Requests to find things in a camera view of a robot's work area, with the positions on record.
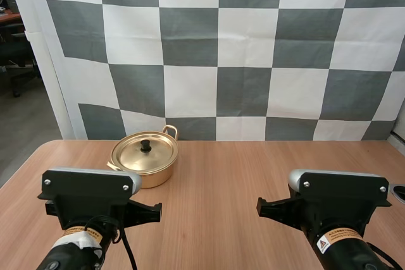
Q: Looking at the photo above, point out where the black cable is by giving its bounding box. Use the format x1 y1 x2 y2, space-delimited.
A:
84 215 139 270
366 242 403 270

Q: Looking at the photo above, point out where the black office chair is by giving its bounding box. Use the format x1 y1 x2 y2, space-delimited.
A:
0 22 42 97

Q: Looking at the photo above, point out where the gold lid with black knob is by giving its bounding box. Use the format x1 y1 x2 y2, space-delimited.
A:
110 131 179 176

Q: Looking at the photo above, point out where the gold pot with two handles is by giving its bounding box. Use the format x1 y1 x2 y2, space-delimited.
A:
106 125 180 190

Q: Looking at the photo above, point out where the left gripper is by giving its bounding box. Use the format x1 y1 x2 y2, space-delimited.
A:
124 199 163 230

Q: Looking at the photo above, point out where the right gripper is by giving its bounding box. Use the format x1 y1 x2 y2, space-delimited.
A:
256 197 305 230

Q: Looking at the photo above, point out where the checked cloth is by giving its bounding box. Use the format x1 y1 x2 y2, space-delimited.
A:
6 0 405 142

